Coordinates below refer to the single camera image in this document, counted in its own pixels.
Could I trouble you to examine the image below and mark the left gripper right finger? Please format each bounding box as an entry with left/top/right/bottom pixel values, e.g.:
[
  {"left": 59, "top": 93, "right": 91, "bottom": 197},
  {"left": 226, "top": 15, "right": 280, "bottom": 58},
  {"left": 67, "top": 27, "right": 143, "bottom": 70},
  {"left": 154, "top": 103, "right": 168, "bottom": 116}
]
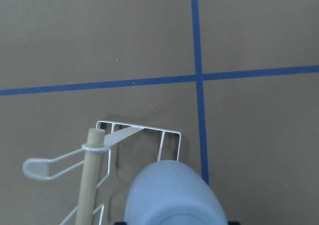
[{"left": 228, "top": 221, "right": 240, "bottom": 225}]

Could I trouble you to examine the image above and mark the white wire cup holder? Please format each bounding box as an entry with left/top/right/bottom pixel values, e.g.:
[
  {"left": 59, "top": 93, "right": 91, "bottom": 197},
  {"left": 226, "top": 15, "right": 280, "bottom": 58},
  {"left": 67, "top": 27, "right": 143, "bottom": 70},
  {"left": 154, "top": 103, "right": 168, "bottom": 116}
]
[{"left": 22, "top": 120, "right": 182, "bottom": 225}]

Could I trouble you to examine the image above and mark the light blue cup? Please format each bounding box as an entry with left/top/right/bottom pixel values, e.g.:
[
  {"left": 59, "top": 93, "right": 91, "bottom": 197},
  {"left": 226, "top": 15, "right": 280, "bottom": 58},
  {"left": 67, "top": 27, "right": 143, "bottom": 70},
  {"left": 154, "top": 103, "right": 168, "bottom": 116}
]
[{"left": 124, "top": 160, "right": 228, "bottom": 225}]

